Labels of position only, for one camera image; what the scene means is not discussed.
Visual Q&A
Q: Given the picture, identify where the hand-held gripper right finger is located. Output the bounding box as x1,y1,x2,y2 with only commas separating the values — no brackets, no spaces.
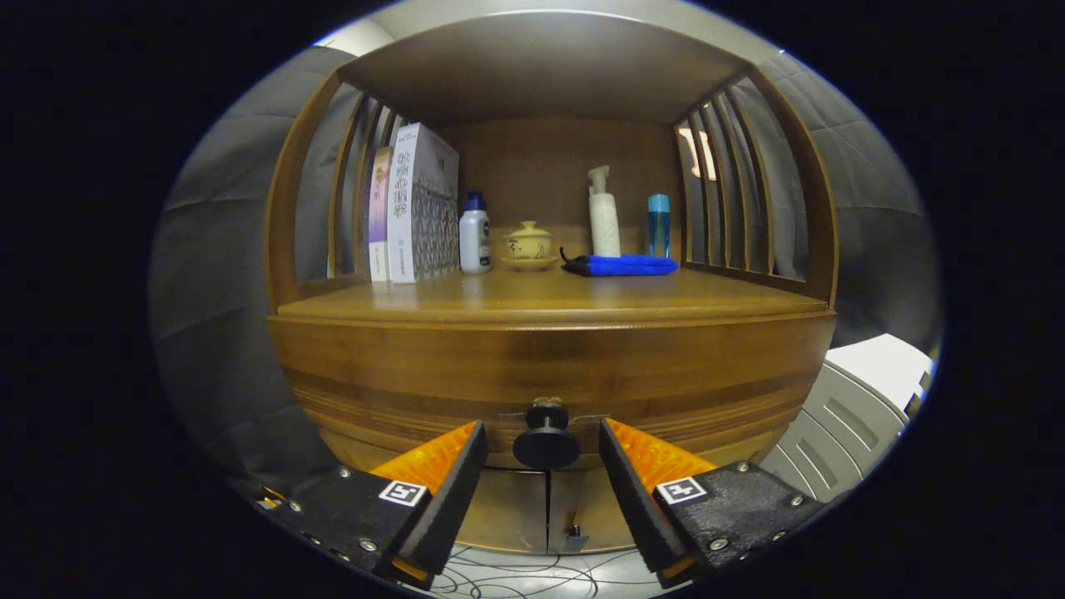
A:
598,418,826,590

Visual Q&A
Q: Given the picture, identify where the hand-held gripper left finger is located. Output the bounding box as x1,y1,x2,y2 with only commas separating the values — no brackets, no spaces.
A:
241,420,490,590

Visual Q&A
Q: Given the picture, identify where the black drawer knob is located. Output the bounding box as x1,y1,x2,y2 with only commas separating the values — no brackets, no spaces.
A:
512,398,582,471

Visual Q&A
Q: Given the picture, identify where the wooden drawer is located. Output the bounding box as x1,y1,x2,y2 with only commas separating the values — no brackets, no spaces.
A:
268,314,837,473

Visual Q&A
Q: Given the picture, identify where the wooden cabinet door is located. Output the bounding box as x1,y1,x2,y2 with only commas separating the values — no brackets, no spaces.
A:
456,468,550,554
547,468,641,554

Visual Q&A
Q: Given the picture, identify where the wooden countertop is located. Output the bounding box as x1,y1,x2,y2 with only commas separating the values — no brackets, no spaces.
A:
275,266,833,327

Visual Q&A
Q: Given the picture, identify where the wooden cabinet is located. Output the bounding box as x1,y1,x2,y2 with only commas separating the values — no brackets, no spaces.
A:
265,10,840,557

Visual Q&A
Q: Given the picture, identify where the white plastic box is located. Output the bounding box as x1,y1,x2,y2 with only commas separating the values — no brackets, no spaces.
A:
759,334,934,504

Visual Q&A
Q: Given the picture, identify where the folded blue cloth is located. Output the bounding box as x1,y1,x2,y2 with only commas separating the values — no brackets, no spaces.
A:
560,247,679,278

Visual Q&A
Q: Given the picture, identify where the white bottle with blue cap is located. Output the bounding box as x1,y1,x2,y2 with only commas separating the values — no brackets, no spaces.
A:
459,191,492,275

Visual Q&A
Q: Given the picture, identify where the yellow lidded teacup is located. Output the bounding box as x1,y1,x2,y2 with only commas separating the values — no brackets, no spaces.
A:
499,220,560,272

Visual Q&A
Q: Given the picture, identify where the clear blue bottle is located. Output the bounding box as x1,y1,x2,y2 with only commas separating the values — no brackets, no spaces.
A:
648,194,671,259

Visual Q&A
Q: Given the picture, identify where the white pump bottle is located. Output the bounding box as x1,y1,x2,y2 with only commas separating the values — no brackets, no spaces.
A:
587,165,622,258

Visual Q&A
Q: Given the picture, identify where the thin purple book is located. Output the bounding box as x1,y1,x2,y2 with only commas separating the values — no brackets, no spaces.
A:
368,146,394,282

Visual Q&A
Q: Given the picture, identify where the thick white book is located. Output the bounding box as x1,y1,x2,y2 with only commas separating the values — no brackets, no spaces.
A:
387,123,460,285

